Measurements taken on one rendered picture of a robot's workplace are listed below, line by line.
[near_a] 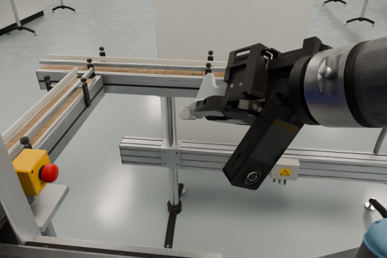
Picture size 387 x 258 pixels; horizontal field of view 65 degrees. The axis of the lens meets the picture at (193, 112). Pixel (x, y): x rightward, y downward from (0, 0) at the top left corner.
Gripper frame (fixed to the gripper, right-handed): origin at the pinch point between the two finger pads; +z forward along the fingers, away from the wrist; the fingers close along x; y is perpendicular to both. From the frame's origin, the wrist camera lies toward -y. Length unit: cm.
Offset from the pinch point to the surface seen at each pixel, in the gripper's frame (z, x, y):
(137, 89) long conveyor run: 80, -21, 19
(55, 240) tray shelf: 33.3, 7.6, -28.6
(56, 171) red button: 33.5, 11.2, -14.5
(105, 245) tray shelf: 26.4, -0.8, -27.2
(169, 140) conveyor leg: 88, -45, 2
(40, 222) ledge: 39.4, 10.3, -26.6
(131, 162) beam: 106, -37, -11
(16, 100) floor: 303, 9, 21
